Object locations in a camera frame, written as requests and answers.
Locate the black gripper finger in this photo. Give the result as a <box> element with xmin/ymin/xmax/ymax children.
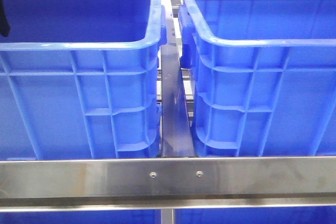
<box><xmin>0</xmin><ymin>0</ymin><xmax>10</xmax><ymax>37</ymax></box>

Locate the blue bin holding buttons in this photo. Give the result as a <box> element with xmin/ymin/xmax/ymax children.
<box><xmin>1</xmin><ymin>0</ymin><xmax>166</xmax><ymax>161</ymax></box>

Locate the steel rack centre divider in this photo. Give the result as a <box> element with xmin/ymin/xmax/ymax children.
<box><xmin>161</xmin><ymin>0</ymin><xmax>195</xmax><ymax>158</ymax></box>

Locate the empty blue target bin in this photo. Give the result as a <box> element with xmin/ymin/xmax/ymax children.
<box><xmin>179</xmin><ymin>0</ymin><xmax>335</xmax><ymax>157</ymax></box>

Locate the steel rack front rail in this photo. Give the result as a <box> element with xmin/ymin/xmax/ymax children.
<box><xmin>1</xmin><ymin>156</ymin><xmax>335</xmax><ymax>212</ymax></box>

